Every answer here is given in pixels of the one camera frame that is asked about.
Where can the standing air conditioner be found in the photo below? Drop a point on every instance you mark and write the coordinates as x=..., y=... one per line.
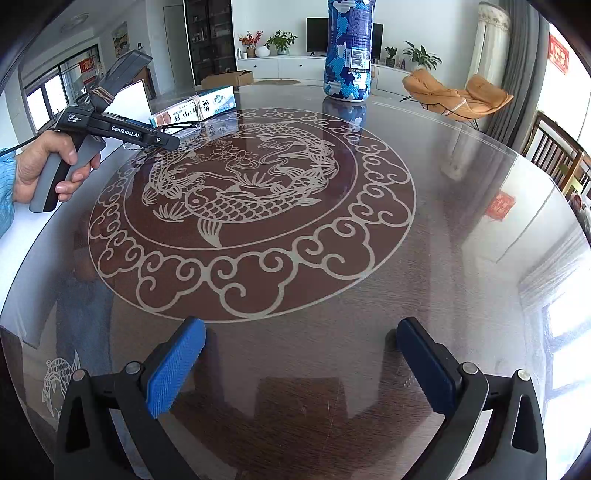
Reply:
x=491, y=46

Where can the small potted plant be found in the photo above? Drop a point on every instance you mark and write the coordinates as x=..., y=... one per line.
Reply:
x=391, y=56

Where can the red window decoration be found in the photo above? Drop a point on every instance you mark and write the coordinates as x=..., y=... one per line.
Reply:
x=558, y=53

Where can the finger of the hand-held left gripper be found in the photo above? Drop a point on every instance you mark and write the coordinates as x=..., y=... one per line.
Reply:
x=159, y=141

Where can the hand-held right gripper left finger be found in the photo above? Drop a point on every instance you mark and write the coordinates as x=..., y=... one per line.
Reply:
x=178, y=369

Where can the person's left hand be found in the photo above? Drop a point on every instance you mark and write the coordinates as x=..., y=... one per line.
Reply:
x=32, y=166

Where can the white vase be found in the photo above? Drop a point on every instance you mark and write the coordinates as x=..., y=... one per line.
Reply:
x=262, y=50

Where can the orange lounge chair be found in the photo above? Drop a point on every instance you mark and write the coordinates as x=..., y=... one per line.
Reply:
x=438, y=90

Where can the green potted plant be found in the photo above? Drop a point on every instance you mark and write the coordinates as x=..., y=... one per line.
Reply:
x=280, y=41

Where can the wall picture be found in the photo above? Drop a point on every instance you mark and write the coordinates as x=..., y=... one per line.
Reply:
x=120, y=39

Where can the black television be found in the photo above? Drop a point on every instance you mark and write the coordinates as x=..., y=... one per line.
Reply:
x=316, y=34

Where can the cardboard box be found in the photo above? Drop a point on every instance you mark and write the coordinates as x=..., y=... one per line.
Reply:
x=226, y=79

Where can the blue and white carton box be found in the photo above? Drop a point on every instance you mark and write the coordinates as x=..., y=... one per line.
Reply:
x=203, y=104

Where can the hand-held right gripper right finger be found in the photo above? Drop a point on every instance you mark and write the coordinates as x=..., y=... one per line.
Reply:
x=427, y=364

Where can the dark glass cabinet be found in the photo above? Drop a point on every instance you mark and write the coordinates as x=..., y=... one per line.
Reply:
x=210, y=41

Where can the red flower vase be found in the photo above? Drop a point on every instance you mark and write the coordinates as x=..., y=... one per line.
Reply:
x=250, y=46

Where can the blue camouflage bottle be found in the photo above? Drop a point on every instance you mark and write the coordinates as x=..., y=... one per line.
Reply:
x=348, y=55

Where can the wooden dining chair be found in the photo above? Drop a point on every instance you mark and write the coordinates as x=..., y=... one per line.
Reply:
x=554, y=147

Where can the grey curtain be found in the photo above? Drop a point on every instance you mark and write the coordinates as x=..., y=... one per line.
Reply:
x=526, y=69

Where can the red door poster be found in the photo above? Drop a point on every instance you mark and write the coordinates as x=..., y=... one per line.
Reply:
x=86, y=65

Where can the round glass desktop fish pattern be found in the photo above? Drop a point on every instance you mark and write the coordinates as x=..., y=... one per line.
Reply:
x=461, y=254

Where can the white television cabinet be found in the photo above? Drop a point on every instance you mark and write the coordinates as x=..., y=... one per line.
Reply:
x=286, y=67

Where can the leafy potted plant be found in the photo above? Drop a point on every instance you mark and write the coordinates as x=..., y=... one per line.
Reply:
x=421, y=56

